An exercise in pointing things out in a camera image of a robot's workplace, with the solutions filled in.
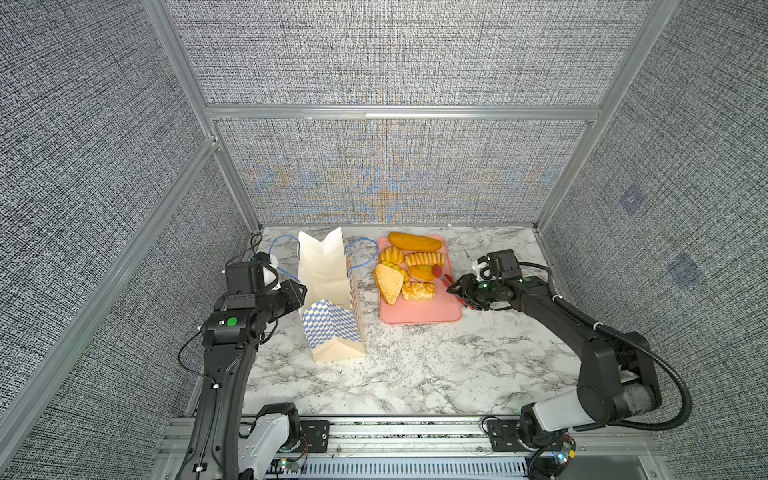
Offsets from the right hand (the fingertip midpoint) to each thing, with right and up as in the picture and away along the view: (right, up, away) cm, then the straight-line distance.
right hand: (452, 290), depth 88 cm
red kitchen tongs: (-1, +3, +2) cm, 4 cm away
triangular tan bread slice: (-18, +2, +10) cm, 21 cm away
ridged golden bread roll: (-6, +9, +16) cm, 19 cm away
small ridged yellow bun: (-17, +11, +18) cm, 27 cm away
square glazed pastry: (-9, -1, +7) cm, 12 cm away
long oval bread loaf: (-11, +15, +21) cm, 28 cm away
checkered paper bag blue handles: (-33, +1, -19) cm, 38 cm away
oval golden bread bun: (-7, +5, +10) cm, 13 cm away
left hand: (-40, +2, -15) cm, 43 cm away
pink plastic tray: (-1, -6, +7) cm, 9 cm away
